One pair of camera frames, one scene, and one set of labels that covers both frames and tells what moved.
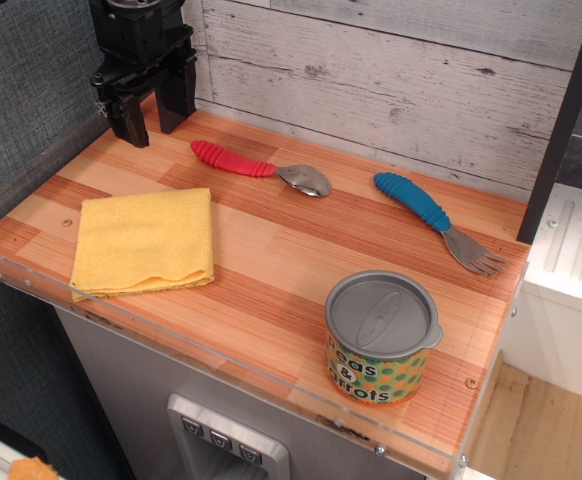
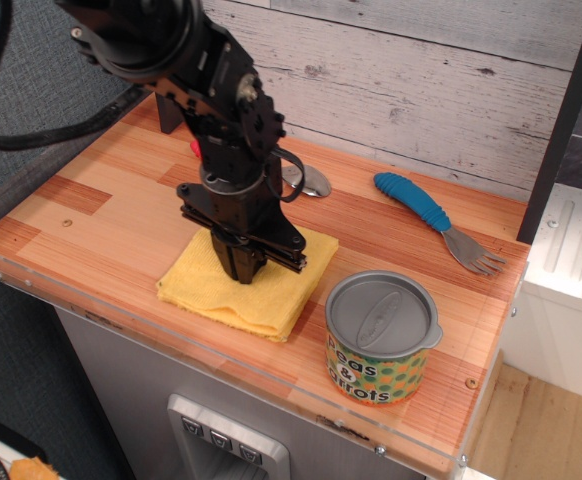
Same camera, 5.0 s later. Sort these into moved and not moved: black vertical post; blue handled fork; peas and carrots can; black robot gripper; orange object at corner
Moved: black robot gripper
Not moved: black vertical post; peas and carrots can; blue handled fork; orange object at corner
